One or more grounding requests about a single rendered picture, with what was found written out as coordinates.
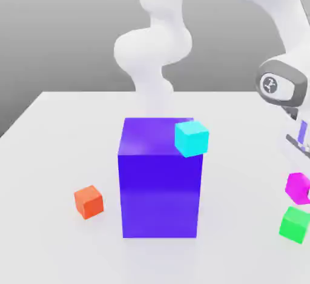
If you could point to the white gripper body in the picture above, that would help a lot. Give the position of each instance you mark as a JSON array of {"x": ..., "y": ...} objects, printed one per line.
[{"x": 301, "y": 161}]

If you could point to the small magenta cube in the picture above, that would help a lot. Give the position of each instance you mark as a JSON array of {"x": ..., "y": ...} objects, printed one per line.
[{"x": 298, "y": 188}]

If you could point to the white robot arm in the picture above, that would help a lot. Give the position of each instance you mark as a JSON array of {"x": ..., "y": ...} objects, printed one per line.
[{"x": 155, "y": 46}]

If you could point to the small green cube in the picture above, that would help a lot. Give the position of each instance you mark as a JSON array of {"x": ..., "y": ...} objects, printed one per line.
[{"x": 294, "y": 224}]

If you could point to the small cyan cube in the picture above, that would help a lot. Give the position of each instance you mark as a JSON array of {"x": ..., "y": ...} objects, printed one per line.
[{"x": 191, "y": 138}]

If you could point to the small orange cube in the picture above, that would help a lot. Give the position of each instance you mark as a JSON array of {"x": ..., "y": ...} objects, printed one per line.
[{"x": 88, "y": 202}]

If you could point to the large blue box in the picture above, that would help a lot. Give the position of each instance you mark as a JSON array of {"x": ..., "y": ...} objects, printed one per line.
[{"x": 158, "y": 192}]

